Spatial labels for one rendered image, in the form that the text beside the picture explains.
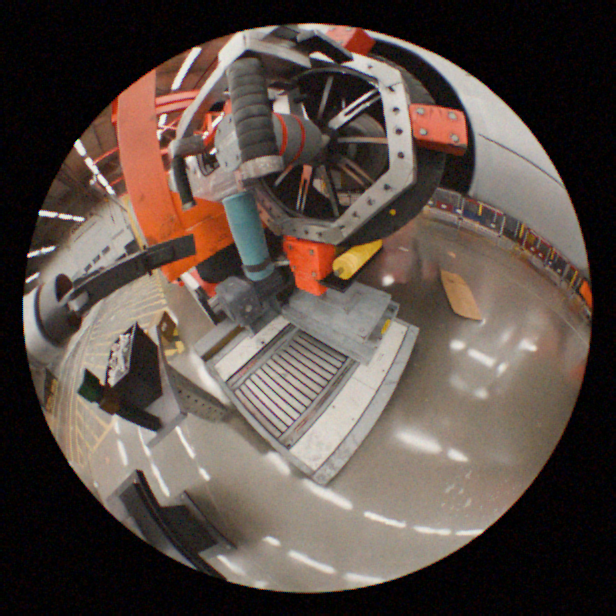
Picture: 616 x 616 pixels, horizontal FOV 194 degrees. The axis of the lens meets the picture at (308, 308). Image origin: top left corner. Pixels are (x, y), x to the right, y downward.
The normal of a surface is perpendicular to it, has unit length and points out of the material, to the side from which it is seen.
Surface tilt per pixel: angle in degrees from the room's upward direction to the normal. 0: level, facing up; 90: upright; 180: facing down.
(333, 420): 0
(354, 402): 0
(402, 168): 90
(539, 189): 90
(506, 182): 90
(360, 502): 0
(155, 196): 90
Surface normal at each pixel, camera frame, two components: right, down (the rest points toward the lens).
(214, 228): 0.76, 0.37
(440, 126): -0.64, 0.58
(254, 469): -0.13, -0.72
